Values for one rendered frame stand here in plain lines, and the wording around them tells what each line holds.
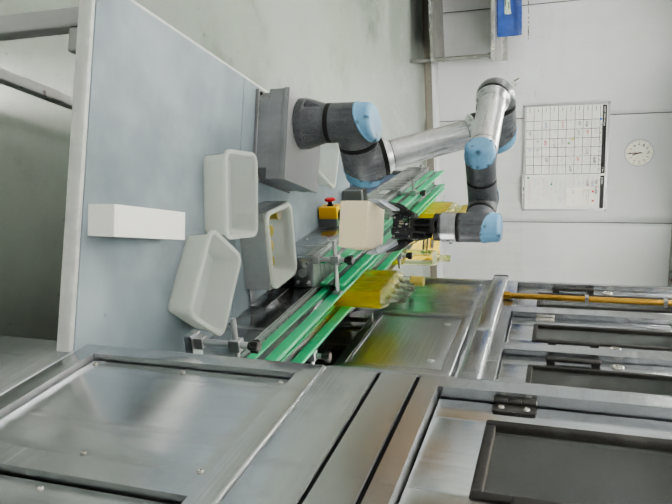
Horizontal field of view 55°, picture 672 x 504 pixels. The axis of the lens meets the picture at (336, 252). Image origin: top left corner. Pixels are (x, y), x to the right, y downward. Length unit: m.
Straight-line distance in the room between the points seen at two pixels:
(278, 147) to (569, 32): 6.10
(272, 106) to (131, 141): 0.60
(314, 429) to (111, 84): 0.82
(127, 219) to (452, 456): 0.77
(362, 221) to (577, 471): 0.98
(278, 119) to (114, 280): 0.75
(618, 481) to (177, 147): 1.15
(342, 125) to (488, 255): 6.33
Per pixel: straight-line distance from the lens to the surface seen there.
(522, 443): 0.93
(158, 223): 1.40
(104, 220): 1.30
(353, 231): 1.69
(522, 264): 8.11
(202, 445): 0.94
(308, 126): 1.91
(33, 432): 1.08
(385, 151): 1.95
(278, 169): 1.87
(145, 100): 1.49
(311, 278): 2.00
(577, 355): 2.06
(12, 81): 2.00
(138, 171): 1.45
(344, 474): 0.83
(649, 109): 7.80
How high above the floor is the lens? 1.61
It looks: 20 degrees down
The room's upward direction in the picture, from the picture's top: 92 degrees clockwise
